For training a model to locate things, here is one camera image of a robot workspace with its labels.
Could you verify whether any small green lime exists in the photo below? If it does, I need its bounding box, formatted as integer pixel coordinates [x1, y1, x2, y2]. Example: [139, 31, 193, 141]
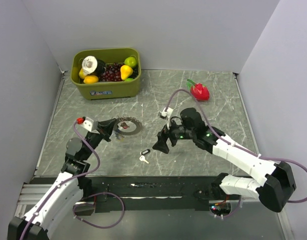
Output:
[124, 78, 134, 82]

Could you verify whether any olive green plastic bin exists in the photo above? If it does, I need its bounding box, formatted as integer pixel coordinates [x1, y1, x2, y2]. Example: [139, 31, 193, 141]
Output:
[71, 48, 141, 100]

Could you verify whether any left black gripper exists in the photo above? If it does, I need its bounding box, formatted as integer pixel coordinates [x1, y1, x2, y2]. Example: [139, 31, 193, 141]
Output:
[81, 118, 116, 161]

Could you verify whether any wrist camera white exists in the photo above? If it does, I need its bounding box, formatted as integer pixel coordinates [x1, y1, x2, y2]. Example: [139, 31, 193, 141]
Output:
[76, 116, 98, 133]
[159, 107, 173, 119]

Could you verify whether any yellow fruit at bin left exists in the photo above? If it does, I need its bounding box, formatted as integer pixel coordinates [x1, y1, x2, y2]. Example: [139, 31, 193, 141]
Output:
[78, 68, 86, 80]

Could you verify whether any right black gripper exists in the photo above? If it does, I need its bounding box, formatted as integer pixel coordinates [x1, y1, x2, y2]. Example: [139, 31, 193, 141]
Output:
[152, 115, 195, 154]

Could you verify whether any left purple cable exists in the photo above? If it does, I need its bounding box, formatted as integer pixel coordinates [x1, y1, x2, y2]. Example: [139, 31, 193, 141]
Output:
[18, 117, 125, 240]

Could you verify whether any yellow pear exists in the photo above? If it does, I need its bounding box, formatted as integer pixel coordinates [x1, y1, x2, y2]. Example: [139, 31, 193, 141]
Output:
[120, 65, 134, 81]

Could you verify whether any green apple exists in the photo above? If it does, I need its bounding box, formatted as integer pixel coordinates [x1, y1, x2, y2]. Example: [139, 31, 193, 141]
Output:
[124, 56, 138, 69]

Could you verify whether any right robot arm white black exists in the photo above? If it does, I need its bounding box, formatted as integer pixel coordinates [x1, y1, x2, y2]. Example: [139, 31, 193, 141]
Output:
[152, 107, 296, 213]

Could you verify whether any yellow lemon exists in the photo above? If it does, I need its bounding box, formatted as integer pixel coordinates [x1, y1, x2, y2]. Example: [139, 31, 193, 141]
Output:
[83, 75, 99, 84]

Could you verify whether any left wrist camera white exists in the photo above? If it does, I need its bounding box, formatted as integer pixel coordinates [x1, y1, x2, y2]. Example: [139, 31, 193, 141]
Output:
[76, 116, 98, 133]

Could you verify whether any red dragon fruit toy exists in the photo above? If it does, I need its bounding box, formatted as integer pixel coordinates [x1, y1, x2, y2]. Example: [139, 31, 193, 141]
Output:
[186, 79, 210, 102]

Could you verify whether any black key tag with key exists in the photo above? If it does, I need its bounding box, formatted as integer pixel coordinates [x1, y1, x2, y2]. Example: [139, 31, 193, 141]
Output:
[139, 149, 151, 164]

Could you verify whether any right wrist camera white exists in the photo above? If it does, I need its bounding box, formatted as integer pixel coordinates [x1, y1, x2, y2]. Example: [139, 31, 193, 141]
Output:
[159, 107, 173, 119]

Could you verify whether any dark red grape bunch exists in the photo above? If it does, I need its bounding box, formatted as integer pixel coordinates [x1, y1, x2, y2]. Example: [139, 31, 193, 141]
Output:
[98, 63, 139, 82]

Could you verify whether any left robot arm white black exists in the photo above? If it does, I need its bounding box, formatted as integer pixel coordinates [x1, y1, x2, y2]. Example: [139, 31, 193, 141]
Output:
[7, 117, 117, 240]

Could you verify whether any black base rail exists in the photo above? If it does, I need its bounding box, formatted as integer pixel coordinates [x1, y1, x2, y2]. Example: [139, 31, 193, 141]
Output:
[62, 174, 247, 213]

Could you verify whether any white cut coconut half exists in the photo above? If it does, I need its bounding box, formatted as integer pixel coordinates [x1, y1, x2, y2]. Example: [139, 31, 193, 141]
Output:
[81, 55, 98, 75]

